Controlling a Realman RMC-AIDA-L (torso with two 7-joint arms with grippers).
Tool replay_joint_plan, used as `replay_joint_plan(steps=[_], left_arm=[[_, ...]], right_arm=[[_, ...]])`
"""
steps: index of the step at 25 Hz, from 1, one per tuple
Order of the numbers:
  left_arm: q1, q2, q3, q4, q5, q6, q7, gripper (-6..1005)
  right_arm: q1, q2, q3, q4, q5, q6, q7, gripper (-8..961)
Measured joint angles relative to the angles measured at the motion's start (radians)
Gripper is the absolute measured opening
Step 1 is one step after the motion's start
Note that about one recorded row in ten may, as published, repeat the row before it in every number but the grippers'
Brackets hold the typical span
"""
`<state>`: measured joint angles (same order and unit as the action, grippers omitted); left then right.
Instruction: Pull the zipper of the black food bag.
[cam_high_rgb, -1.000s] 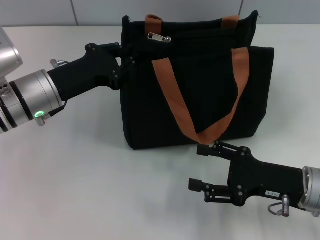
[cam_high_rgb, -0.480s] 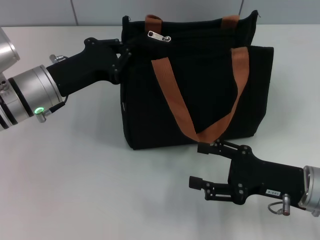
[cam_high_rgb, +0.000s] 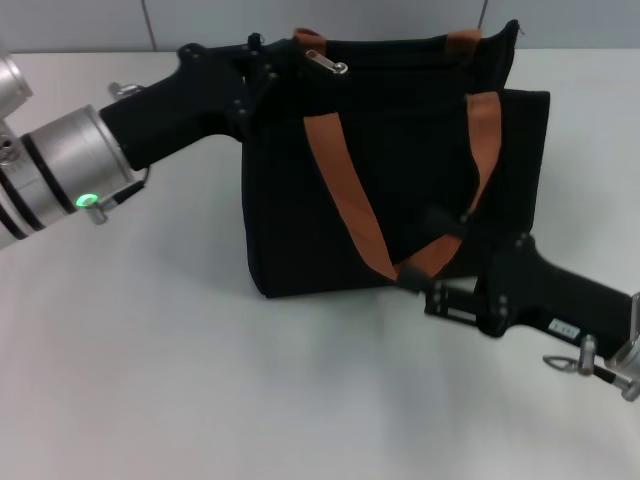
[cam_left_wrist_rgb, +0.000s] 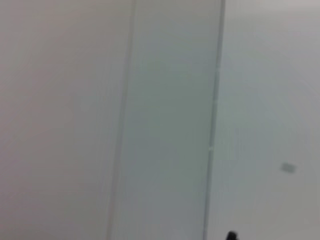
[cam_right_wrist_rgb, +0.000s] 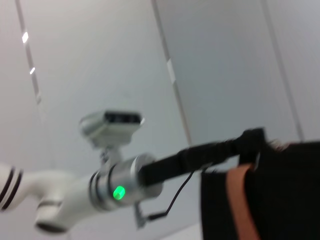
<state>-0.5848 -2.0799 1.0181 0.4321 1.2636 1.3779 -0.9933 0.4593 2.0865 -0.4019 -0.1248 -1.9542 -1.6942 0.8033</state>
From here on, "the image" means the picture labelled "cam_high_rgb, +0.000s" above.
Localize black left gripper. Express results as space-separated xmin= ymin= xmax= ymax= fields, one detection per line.
xmin=98 ymin=38 xmax=302 ymax=170

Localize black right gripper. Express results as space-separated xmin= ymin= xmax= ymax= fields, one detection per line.
xmin=393 ymin=205 xmax=640 ymax=360

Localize silver zipper pull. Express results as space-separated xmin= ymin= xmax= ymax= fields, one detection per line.
xmin=304 ymin=49 xmax=350 ymax=76

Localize black food bag orange handles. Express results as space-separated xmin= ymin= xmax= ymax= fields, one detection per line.
xmin=241 ymin=18 xmax=552 ymax=300

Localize right gripper grey cable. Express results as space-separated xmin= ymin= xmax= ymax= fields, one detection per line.
xmin=542 ymin=335 xmax=640 ymax=404

